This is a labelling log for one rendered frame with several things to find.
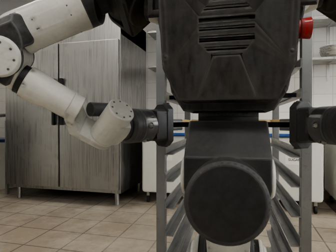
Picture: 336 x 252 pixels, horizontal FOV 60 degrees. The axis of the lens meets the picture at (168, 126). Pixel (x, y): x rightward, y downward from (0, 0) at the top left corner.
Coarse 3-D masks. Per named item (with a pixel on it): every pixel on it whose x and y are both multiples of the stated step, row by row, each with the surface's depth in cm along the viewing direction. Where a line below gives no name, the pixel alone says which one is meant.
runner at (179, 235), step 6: (186, 216) 143; (180, 222) 127; (186, 222) 135; (180, 228) 126; (186, 228) 127; (174, 234) 113; (180, 234) 120; (174, 240) 112; (180, 240) 114; (168, 246) 102; (174, 246) 109
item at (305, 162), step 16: (304, 16) 87; (304, 48) 87; (304, 64) 87; (304, 80) 87; (304, 96) 87; (304, 160) 87; (304, 176) 87; (304, 192) 87; (304, 208) 87; (304, 224) 88; (304, 240) 88
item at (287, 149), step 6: (270, 144) 137; (276, 144) 133; (282, 144) 117; (288, 144) 105; (282, 150) 107; (288, 150) 105; (294, 150) 95; (300, 150) 88; (294, 156) 88; (300, 156) 88
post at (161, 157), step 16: (160, 48) 96; (160, 64) 96; (160, 80) 96; (160, 96) 97; (160, 160) 97; (160, 176) 97; (160, 192) 97; (160, 208) 97; (160, 224) 97; (160, 240) 97
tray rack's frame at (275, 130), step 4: (276, 108) 147; (184, 112) 157; (188, 112) 156; (272, 112) 148; (276, 112) 147; (184, 116) 157; (188, 116) 156; (272, 116) 148; (276, 116) 147; (184, 128) 157; (272, 128) 148; (276, 128) 147; (184, 132) 157; (272, 132) 148; (276, 132) 147; (184, 136) 157; (272, 136) 148; (276, 136) 147; (184, 148) 157; (272, 148) 147; (272, 152) 147; (276, 152) 147; (276, 156) 147; (276, 172) 147; (276, 176) 147; (276, 196) 147
